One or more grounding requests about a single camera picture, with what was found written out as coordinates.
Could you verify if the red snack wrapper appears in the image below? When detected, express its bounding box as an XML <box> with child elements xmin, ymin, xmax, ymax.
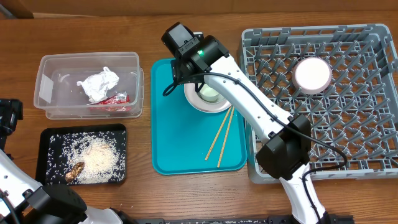
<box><xmin>88</xmin><ymin>92</ymin><xmax>131</xmax><ymax>112</ymax></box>

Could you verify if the white napkin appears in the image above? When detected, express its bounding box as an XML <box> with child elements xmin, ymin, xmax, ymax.
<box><xmin>76</xmin><ymin>67</ymin><xmax>119</xmax><ymax>103</ymax></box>

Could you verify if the pile of white rice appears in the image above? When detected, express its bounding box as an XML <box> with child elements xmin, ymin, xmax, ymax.
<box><xmin>45</xmin><ymin>130</ymin><xmax>126</xmax><ymax>185</ymax></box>

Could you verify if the grey bowl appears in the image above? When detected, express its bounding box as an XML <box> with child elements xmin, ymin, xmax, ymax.
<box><xmin>292</xmin><ymin>57</ymin><xmax>332</xmax><ymax>95</ymax></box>

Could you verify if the brown food piece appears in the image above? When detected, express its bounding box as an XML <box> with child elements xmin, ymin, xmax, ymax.
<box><xmin>65</xmin><ymin>162</ymin><xmax>85</xmax><ymax>182</ymax></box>

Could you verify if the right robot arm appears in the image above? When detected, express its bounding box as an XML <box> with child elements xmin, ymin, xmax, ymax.
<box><xmin>162</xmin><ymin>22</ymin><xmax>327</xmax><ymax>223</ymax></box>

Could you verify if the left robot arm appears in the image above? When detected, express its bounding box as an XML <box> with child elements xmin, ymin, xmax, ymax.
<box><xmin>1</xmin><ymin>99</ymin><xmax>136</xmax><ymax>224</ymax></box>

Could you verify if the grey dishwasher rack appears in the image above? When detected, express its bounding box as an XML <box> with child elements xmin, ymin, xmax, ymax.
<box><xmin>239</xmin><ymin>24</ymin><xmax>397</xmax><ymax>180</ymax></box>

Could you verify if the large white plate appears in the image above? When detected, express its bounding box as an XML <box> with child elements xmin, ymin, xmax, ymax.
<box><xmin>184</xmin><ymin>83</ymin><xmax>231</xmax><ymax>113</ymax></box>

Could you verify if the pale green cup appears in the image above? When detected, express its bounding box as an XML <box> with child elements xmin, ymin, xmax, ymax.
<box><xmin>199</xmin><ymin>84</ymin><xmax>220</xmax><ymax>103</ymax></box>

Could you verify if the teal serving tray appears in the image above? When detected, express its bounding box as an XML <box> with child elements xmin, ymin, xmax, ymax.
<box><xmin>150</xmin><ymin>59</ymin><xmax>248</xmax><ymax>175</ymax></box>

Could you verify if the clear plastic storage bin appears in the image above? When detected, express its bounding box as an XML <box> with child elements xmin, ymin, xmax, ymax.
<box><xmin>34</xmin><ymin>52</ymin><xmax>144</xmax><ymax>119</ymax></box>

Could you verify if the left wooden chopstick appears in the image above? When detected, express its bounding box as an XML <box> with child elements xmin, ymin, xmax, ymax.
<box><xmin>205</xmin><ymin>107</ymin><xmax>231</xmax><ymax>161</ymax></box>

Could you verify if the black plastic tray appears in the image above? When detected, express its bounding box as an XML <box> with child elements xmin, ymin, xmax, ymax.
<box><xmin>35</xmin><ymin>124</ymin><xmax>127</xmax><ymax>184</ymax></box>

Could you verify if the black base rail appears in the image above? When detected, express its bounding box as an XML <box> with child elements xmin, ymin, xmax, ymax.
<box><xmin>136</xmin><ymin>215</ymin><xmax>355</xmax><ymax>224</ymax></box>

